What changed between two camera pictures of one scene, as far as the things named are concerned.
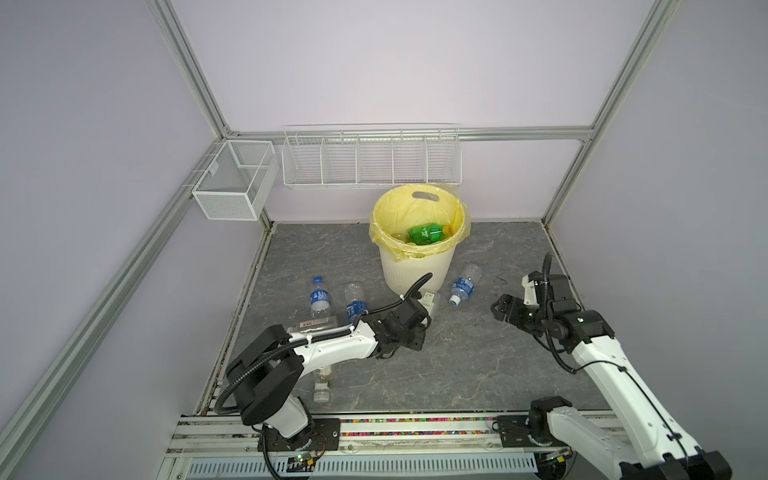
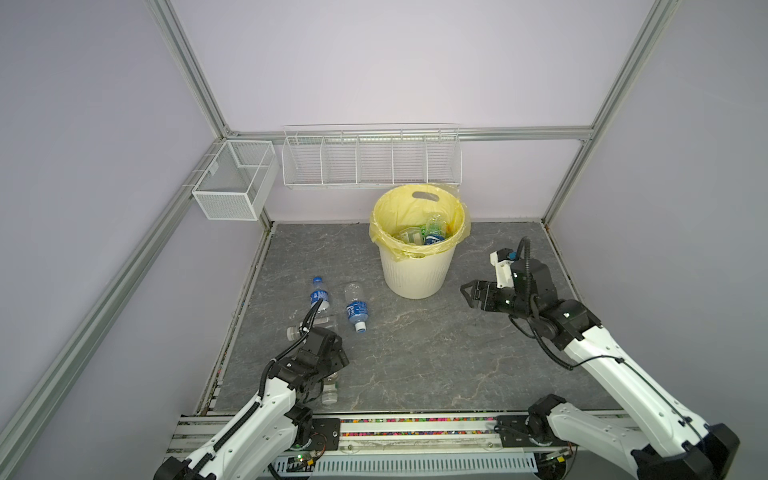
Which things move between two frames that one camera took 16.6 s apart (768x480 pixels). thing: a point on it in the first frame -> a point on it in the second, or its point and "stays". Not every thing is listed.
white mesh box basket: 238,180 stays
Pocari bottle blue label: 356,304 stays
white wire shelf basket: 372,155 stays
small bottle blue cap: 319,299 stays
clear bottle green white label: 427,301 -> 413,235
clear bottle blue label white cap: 465,285 -> 434,230
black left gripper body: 413,340 -> 335,361
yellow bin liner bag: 406,206 stays
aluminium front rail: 236,437 stays
